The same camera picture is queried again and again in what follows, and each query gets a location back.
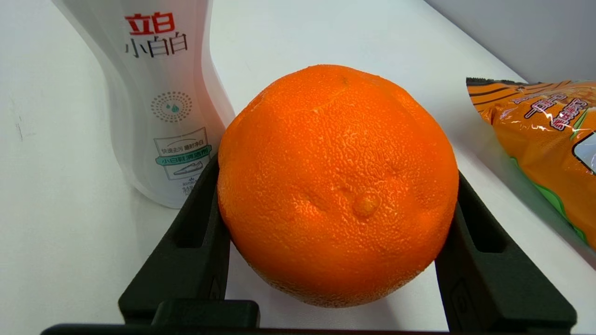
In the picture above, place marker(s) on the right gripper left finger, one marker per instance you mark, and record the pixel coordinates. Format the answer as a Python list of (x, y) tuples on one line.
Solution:
[(186, 270)]

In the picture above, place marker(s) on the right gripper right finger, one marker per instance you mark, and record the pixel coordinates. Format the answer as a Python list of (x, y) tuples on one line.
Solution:
[(498, 284)]

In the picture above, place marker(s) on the orange fruit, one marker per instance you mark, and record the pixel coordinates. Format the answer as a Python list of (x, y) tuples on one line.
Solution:
[(337, 186)]

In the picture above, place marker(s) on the orange snack packet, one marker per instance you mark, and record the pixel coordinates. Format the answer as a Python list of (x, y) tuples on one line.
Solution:
[(545, 144)]

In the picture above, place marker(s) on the white bottle with clear cap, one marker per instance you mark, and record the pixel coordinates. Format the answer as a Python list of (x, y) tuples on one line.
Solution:
[(163, 102)]

